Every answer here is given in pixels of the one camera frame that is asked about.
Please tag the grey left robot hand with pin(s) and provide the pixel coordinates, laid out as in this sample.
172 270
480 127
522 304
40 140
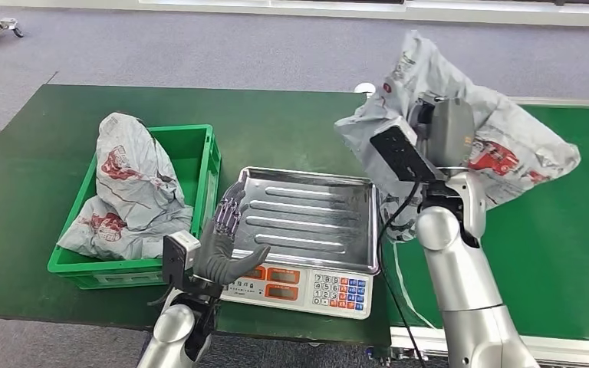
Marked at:
215 259

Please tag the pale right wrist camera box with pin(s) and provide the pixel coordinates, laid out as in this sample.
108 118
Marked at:
401 152

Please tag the green plastic crate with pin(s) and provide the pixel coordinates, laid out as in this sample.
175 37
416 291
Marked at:
200 152

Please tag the steel scale tray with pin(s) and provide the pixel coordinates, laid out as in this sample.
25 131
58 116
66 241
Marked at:
315 218

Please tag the green conveyor belt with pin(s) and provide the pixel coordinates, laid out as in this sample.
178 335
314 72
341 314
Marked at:
553 244

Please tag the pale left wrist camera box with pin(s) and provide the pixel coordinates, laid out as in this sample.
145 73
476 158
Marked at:
177 254

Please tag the white electronic scale body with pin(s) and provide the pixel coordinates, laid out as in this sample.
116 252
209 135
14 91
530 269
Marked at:
299 294

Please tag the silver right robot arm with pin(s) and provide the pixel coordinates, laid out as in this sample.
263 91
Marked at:
462 274

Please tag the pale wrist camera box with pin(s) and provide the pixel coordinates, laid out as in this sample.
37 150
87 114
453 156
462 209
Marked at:
401 152
177 254

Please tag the white round conveyor end cap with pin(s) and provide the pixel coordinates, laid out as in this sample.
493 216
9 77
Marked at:
364 87

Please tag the crumpled grey mailer package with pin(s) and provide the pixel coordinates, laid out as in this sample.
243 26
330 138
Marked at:
132 167
137 233

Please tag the grey plastic mailer package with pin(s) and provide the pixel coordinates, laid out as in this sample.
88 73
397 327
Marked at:
518 147

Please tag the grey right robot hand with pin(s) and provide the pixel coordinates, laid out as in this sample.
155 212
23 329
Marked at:
452 132

